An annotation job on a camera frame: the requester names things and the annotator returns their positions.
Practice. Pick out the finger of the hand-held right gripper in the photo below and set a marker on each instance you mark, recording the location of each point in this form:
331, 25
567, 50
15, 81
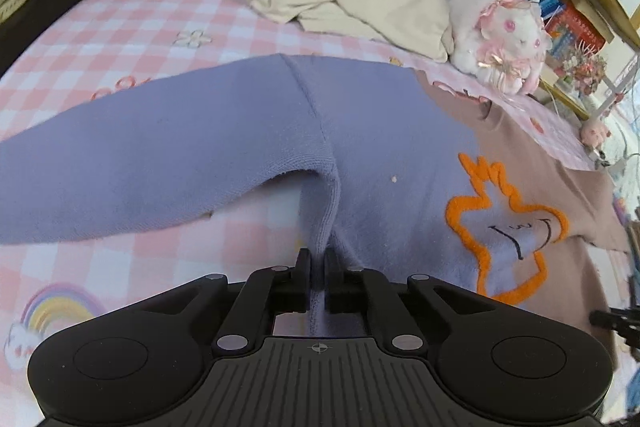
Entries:
612, 319

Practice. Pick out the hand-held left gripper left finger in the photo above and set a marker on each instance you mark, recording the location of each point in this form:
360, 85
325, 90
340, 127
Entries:
303, 274

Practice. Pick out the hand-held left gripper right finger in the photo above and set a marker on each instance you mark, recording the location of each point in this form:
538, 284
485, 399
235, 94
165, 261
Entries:
332, 274

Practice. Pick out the lavender and brown sweater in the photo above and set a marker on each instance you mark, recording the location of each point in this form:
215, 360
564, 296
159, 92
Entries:
200, 142

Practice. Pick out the small pink pig figure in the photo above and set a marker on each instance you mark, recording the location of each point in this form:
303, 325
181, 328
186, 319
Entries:
594, 132

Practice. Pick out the small dried flower bouquet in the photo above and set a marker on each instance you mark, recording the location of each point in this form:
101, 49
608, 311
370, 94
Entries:
582, 69

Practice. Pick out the white and pink plush bunny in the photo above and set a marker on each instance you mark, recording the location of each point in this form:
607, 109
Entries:
500, 32

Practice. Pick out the pink checked bed sheet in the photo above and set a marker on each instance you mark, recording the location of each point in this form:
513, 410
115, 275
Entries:
125, 37

